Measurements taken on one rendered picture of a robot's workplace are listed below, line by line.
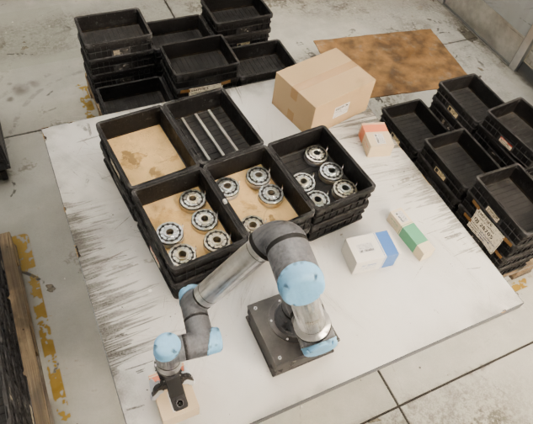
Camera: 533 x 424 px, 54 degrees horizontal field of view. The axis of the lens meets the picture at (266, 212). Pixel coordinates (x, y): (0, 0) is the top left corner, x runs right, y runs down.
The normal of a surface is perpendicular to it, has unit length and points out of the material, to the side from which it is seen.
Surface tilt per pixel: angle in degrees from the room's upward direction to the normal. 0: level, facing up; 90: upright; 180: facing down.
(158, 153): 0
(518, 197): 0
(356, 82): 0
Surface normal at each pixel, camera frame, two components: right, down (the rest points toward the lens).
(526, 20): -0.91, 0.27
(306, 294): 0.26, 0.68
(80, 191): 0.11, -0.60
